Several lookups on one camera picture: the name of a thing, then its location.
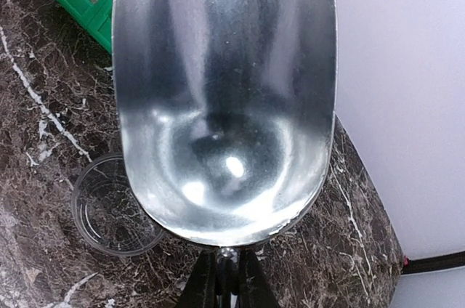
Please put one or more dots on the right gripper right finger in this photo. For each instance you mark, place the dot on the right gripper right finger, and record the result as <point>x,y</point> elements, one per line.
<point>254,290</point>

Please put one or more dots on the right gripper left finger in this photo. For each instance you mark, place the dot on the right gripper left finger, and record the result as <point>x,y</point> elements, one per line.
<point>201,288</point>

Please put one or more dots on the clear plastic container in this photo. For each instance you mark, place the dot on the clear plastic container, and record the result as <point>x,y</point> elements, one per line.
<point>106,212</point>

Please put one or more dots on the metal scoop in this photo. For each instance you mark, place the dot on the metal scoop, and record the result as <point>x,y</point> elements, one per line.
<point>226,111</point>

